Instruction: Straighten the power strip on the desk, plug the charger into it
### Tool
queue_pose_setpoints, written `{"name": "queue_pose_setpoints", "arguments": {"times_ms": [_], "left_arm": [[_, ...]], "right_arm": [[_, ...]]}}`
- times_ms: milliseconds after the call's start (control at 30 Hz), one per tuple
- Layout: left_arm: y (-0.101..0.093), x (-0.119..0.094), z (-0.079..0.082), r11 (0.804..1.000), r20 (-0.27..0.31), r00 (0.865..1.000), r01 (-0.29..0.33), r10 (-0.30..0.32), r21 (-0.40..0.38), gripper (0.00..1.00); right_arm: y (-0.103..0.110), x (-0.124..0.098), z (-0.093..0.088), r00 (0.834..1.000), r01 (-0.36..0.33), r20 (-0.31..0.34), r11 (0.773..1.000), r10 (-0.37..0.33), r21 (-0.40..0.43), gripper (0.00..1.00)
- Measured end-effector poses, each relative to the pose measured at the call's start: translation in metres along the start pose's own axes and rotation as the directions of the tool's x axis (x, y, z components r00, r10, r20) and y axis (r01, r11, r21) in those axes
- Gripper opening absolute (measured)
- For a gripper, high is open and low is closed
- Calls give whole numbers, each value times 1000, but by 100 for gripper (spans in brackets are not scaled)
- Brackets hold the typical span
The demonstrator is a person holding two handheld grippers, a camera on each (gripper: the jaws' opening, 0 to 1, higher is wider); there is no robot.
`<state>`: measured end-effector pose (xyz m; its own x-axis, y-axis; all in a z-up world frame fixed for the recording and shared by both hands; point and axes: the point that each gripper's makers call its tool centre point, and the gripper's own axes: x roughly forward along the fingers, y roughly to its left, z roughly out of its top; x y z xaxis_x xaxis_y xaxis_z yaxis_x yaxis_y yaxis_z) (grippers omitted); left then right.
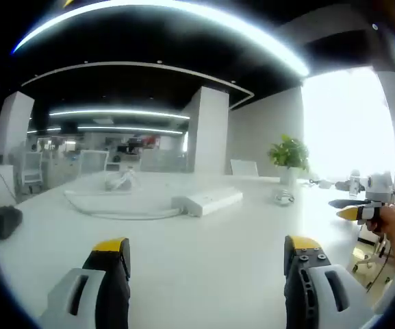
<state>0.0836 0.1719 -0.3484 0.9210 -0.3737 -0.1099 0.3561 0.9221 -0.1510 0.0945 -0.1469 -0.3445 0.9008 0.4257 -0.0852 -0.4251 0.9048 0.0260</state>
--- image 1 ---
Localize clear bottle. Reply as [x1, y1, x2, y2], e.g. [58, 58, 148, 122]
[349, 169, 361, 199]

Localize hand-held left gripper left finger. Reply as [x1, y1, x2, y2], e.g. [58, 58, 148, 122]
[39, 236, 131, 329]

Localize white desk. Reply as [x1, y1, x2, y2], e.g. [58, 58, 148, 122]
[0, 170, 395, 329]

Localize white mesh office chair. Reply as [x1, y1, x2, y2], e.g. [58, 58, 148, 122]
[20, 150, 44, 193]
[78, 149, 110, 176]

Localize white chair backrest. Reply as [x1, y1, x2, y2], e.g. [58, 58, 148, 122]
[230, 158, 260, 178]

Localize green plant in white pot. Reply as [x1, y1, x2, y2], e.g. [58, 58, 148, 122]
[266, 134, 311, 186]

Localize person's right hand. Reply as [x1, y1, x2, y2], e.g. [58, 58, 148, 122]
[371, 205, 395, 248]

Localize clear plastic object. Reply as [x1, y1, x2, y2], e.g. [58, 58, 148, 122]
[103, 167, 139, 192]

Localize black lumpy object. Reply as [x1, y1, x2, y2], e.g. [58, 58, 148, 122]
[0, 205, 24, 240]

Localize white chair wheeled base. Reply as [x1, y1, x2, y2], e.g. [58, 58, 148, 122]
[352, 238, 392, 286]

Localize white power strip cable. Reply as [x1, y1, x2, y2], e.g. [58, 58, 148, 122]
[63, 189, 186, 221]

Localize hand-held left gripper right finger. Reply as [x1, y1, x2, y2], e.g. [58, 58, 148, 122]
[283, 234, 376, 329]

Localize white power strip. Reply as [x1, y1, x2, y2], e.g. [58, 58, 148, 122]
[170, 186, 244, 217]

